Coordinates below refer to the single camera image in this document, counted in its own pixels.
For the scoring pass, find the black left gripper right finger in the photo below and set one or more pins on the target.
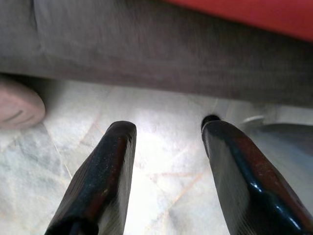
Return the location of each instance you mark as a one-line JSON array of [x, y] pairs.
[[252, 186]]

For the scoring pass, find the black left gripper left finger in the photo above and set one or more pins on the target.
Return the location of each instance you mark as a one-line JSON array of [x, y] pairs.
[[97, 183]]

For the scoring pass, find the red square pillow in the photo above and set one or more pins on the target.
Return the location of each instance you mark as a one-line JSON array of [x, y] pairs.
[[256, 14]]

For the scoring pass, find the brown fabric sofa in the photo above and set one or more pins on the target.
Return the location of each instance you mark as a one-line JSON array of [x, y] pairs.
[[122, 44]]

